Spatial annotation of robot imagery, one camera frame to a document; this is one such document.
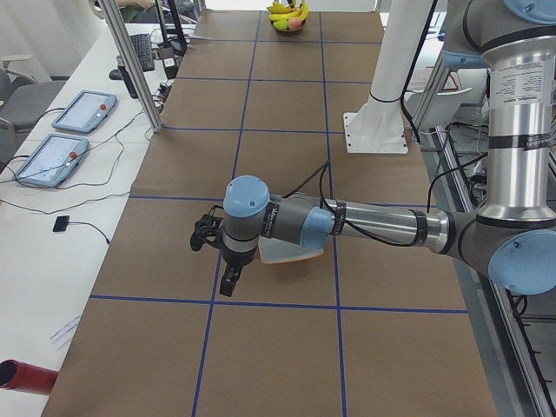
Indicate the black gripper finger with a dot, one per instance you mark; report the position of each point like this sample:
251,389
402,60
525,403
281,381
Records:
236,276
227,284

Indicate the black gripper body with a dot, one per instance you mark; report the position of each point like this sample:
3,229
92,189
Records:
237,258

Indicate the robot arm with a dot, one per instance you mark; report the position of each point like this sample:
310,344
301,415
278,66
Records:
510,237

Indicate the grey square plate orange rim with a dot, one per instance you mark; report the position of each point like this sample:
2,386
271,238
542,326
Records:
273,251

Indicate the woven brown fruit basket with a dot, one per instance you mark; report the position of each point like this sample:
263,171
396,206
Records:
288,31

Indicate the yellow banana at basket edge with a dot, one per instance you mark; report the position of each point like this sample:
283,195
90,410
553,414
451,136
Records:
283,7

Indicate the yellow banana in basket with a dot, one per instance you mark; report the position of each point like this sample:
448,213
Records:
302,13

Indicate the brown paper table cover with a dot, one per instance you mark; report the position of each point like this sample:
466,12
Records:
364,329

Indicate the blue teach pendant near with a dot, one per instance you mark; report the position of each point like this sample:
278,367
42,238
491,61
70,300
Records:
53,161

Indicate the blue teach pendant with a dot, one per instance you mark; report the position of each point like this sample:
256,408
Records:
86,112
53,161

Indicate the blue teach pendant far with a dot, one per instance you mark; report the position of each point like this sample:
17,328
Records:
86,112

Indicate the black water bottle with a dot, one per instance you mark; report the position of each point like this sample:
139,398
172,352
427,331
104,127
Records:
126,77

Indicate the red cylinder tube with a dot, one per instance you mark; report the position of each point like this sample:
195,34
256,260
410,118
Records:
23,377

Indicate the black keyboard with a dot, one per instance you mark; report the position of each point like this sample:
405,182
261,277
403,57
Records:
142,46

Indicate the green pear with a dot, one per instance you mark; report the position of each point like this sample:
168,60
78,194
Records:
281,24

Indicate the pink apple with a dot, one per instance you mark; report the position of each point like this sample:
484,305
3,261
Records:
295,23

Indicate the small black device on cable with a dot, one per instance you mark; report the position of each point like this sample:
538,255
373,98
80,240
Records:
61,224

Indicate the aluminium frame post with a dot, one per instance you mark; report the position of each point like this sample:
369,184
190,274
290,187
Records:
124,46

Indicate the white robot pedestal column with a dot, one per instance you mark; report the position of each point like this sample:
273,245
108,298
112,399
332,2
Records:
407,22

